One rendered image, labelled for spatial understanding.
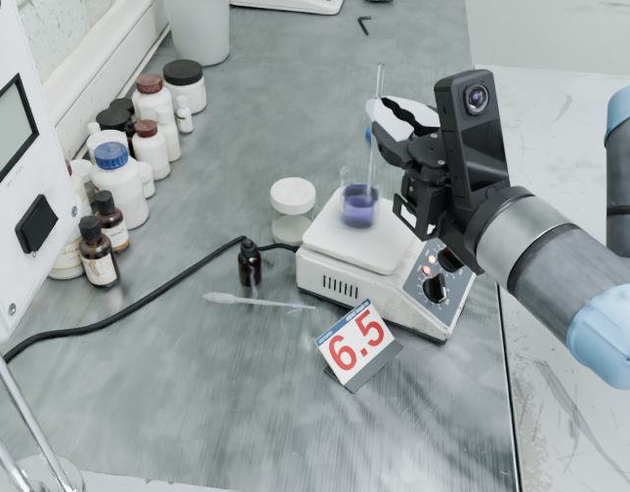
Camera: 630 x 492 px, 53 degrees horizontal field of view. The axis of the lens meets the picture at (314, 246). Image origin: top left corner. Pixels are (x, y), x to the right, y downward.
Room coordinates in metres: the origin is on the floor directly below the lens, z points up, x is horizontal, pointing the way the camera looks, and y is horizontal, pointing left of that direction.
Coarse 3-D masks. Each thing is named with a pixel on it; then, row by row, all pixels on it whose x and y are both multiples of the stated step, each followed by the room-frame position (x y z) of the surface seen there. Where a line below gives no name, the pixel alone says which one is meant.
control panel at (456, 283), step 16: (432, 240) 0.57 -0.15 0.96; (432, 256) 0.55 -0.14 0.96; (416, 272) 0.52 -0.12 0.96; (432, 272) 0.53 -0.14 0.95; (448, 272) 0.54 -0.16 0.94; (464, 272) 0.55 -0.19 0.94; (416, 288) 0.50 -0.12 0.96; (448, 288) 0.51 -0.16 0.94; (464, 288) 0.52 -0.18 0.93; (432, 304) 0.48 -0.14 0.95; (448, 304) 0.49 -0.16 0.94; (448, 320) 0.47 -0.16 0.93
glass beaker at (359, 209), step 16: (352, 160) 0.60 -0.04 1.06; (352, 176) 0.60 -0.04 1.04; (368, 176) 0.60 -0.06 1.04; (384, 176) 0.58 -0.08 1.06; (352, 192) 0.56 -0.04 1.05; (368, 192) 0.56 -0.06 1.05; (352, 208) 0.56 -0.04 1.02; (368, 208) 0.56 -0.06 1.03; (352, 224) 0.56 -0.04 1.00; (368, 224) 0.56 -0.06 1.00
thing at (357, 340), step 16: (352, 320) 0.47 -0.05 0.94; (368, 320) 0.47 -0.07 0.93; (336, 336) 0.44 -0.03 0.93; (352, 336) 0.45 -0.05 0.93; (368, 336) 0.46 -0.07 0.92; (384, 336) 0.46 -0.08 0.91; (336, 352) 0.43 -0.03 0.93; (352, 352) 0.43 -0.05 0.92; (368, 352) 0.44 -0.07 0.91; (336, 368) 0.41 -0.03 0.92; (352, 368) 0.42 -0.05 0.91
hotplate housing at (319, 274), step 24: (312, 264) 0.53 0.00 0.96; (336, 264) 0.52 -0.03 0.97; (408, 264) 0.53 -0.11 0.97; (312, 288) 0.53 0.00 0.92; (336, 288) 0.52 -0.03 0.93; (360, 288) 0.50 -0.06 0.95; (384, 288) 0.49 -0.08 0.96; (384, 312) 0.49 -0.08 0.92; (408, 312) 0.48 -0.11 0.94; (456, 312) 0.49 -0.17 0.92; (432, 336) 0.46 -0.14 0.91
